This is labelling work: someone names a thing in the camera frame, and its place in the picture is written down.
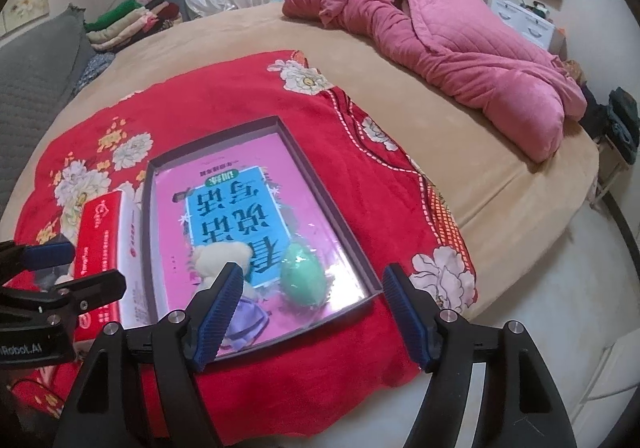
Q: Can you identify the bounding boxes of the dark clothes heap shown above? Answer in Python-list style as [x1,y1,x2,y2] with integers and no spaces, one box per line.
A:
[582,85,640,151]

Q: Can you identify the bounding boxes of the red white tissue pack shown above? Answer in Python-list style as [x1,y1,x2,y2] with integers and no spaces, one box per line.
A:
[70,190,151,344]

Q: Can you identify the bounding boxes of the white drawer cabinet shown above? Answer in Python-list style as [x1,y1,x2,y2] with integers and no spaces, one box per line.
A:
[489,0,558,51]

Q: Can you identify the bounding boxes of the beige bed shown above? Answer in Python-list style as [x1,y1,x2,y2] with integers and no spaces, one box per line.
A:
[0,0,601,324]

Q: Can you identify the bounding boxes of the cream plush bear purple dress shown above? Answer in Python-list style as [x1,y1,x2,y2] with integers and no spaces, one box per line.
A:
[192,240,273,356]

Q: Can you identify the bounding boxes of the dark shallow cardboard box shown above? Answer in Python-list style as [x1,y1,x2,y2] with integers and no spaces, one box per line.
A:
[140,115,383,371]

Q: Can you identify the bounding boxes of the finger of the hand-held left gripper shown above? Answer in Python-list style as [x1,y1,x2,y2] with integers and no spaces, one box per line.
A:
[0,269,127,329]
[0,240,76,286]

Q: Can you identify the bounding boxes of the blue patterned cloth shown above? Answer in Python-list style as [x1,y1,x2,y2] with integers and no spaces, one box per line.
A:
[75,52,117,96]

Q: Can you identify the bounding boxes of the chair frame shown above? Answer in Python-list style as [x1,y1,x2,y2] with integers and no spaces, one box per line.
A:
[590,138,632,206]

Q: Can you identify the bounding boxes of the red floral blanket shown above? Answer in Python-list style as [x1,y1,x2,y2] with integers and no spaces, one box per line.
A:
[10,50,478,439]

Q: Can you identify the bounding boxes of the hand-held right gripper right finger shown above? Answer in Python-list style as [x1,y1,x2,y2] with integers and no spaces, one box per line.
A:
[382,263,578,448]

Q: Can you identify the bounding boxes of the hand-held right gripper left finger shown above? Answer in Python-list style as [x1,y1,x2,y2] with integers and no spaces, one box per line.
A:
[50,262,246,448]

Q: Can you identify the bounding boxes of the green egg-shaped sponge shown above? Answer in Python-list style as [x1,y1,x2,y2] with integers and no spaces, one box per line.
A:
[279,243,326,314]

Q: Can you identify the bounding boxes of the grey quilted cover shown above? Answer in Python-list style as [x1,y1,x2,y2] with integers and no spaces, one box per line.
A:
[0,5,96,214]

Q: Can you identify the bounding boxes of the pile of folded clothes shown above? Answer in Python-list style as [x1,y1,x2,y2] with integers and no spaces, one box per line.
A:
[84,0,186,54]

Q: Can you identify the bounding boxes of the pink quilt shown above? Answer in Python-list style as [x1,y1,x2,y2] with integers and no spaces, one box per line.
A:
[281,0,588,164]

